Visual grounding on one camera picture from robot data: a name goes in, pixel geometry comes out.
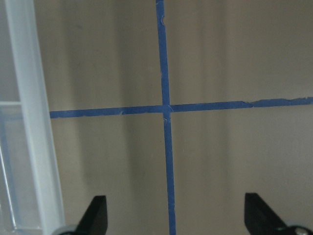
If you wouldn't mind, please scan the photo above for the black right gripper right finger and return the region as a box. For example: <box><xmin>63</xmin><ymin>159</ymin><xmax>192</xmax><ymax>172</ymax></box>
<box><xmin>245</xmin><ymin>193</ymin><xmax>288</xmax><ymax>235</ymax></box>

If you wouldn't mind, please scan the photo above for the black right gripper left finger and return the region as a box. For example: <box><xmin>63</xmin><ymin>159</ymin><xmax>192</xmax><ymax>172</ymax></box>
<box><xmin>74</xmin><ymin>195</ymin><xmax>108</xmax><ymax>235</ymax></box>

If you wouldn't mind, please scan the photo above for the clear plastic storage box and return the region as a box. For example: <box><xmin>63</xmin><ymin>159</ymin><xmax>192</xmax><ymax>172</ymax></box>
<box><xmin>0</xmin><ymin>0</ymin><xmax>65</xmax><ymax>235</ymax></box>

